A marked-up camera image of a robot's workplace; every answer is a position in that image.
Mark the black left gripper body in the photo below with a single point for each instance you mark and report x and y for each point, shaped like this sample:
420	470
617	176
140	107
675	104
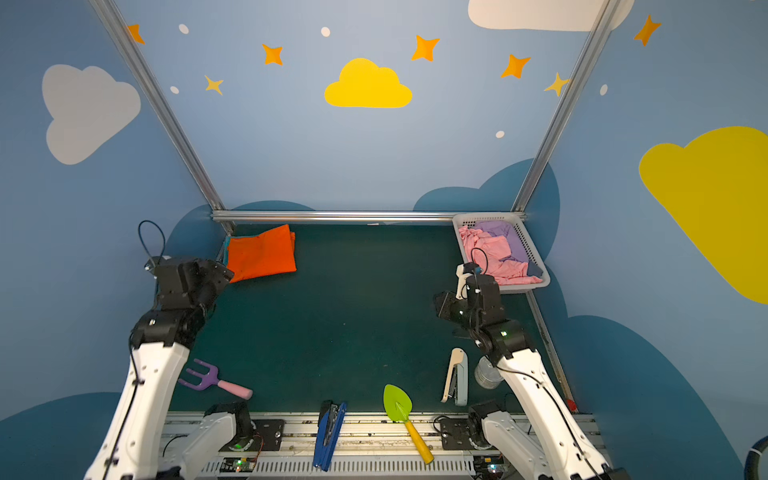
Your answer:
210	279

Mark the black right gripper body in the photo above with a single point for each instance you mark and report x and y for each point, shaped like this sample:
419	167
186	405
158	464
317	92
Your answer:
447	306

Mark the orange t shirt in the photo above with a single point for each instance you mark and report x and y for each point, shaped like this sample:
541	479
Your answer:
269	253

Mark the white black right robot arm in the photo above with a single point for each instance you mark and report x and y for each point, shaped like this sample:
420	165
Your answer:
534	396

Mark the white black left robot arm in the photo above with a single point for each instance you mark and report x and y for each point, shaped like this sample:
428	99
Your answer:
159	345

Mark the folded teal t shirt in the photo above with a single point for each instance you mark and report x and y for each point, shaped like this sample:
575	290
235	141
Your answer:
225	250

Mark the pink t shirt in basket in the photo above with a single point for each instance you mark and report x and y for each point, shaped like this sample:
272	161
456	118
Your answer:
489	258

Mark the purple t shirt in basket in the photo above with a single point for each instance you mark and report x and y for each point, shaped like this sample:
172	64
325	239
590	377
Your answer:
507	237

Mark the white perforated plastic basket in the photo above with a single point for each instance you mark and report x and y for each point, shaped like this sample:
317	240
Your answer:
500	244

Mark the white grey stapler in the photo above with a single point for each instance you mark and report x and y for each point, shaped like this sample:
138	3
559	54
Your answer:
456	382

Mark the purple toy garden fork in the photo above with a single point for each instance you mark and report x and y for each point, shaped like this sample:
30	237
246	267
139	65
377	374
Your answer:
210	378

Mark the green yellow toy trowel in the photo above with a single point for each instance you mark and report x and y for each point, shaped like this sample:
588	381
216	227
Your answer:
398	407

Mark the right green circuit board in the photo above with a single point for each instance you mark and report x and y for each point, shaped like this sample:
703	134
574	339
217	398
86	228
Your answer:
488	467

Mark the green circuit board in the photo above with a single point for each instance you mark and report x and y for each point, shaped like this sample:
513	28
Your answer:
488	467
238	465

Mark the left green circuit board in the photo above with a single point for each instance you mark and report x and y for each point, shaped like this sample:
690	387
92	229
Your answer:
238	465

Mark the blue stapler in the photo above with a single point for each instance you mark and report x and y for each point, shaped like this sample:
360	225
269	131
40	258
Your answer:
330	422

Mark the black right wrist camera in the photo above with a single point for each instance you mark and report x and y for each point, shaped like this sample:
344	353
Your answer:
463	273

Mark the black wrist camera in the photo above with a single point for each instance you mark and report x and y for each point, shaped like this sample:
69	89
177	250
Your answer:
154	262
463	273

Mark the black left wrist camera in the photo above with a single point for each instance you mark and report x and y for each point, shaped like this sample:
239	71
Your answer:
154	262

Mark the aluminium back frame rail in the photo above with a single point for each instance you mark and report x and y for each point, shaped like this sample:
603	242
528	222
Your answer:
363	217

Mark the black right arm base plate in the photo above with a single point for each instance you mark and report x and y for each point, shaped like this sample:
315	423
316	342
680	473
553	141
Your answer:
458	433

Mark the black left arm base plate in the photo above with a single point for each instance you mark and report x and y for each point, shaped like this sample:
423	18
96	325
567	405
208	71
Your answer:
266	435

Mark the aluminium front rail bed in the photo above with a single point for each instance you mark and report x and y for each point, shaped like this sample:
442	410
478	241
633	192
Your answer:
372	447

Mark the aluminium left frame post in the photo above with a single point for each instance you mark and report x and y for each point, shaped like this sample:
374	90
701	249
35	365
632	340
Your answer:
114	23

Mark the aluminium frame post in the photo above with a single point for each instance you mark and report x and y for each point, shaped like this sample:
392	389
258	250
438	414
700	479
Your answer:
584	66
114	23

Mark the aluminium right frame post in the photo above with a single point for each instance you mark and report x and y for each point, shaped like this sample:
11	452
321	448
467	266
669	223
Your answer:
584	66

